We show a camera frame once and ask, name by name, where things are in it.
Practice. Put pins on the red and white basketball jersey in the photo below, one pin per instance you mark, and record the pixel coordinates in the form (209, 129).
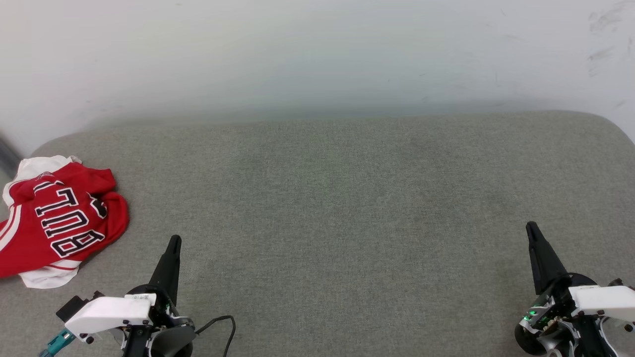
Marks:
(59, 218)

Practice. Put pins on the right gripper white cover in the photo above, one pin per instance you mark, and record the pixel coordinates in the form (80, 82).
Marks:
(595, 307)

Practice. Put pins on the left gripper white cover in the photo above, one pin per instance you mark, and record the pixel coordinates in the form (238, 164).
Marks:
(109, 312)

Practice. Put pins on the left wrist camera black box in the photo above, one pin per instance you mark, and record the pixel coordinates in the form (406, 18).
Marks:
(72, 310)

